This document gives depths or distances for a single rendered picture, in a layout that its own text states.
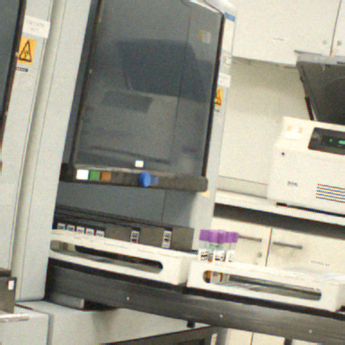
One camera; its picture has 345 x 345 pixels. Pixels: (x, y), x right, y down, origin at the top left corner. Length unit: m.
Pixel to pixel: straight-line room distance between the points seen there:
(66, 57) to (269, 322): 0.61
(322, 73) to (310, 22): 0.26
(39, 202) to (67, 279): 0.16
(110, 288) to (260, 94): 3.19
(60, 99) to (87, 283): 0.34
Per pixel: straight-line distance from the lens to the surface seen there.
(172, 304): 2.10
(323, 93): 4.84
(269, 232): 4.54
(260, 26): 4.94
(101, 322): 2.23
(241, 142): 5.28
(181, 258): 2.12
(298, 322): 2.01
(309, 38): 4.85
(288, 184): 4.53
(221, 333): 2.43
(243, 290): 2.06
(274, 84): 5.24
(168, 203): 2.77
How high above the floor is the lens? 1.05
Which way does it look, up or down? 3 degrees down
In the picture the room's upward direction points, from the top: 8 degrees clockwise
